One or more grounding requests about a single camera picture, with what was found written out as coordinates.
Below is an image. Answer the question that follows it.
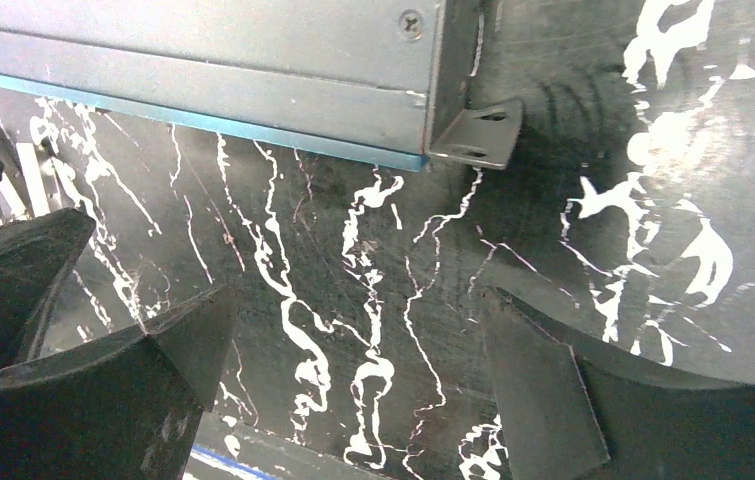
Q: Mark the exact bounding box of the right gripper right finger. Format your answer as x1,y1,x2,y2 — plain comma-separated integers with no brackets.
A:
479,287,755,479

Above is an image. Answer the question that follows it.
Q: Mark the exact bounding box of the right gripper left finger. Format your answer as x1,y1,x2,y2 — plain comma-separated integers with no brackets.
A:
0,288,237,479

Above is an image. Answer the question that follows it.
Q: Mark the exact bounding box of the large teal network switch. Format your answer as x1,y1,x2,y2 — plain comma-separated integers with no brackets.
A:
0,1,523,171

